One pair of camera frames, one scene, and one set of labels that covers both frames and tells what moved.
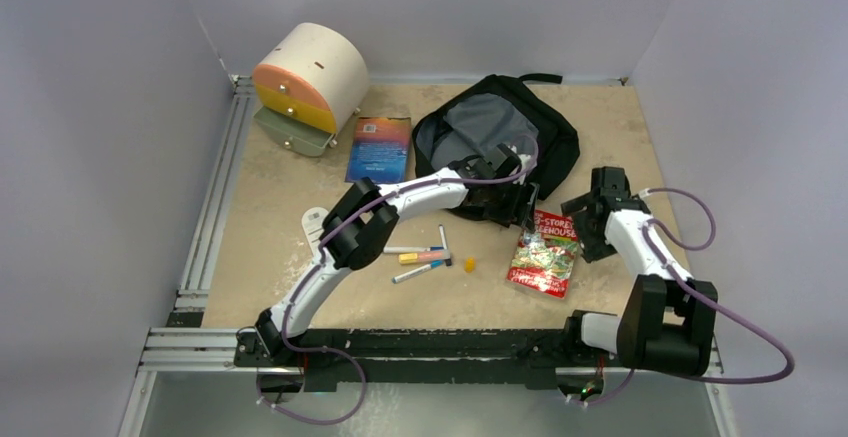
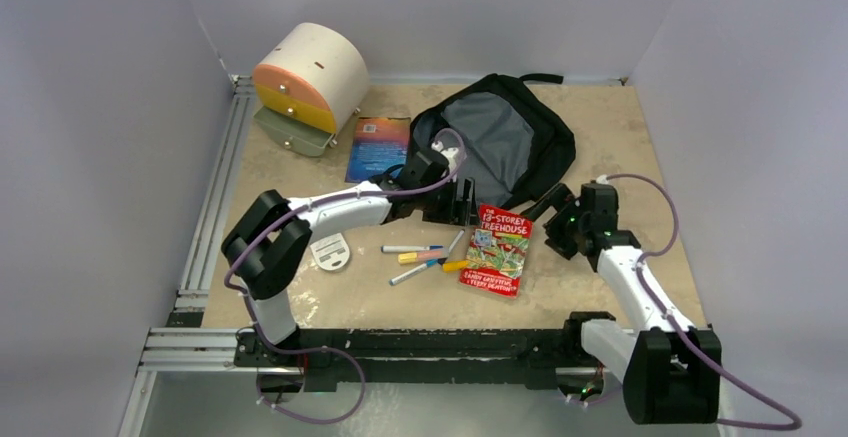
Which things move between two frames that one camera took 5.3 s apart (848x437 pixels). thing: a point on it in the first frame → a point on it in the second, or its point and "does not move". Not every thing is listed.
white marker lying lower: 434,265 does not move
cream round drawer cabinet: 309,83 does not move
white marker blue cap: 413,249 does not move
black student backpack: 498,110 does not move
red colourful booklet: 544,257 → 497,251
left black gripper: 516,214 → 457,212
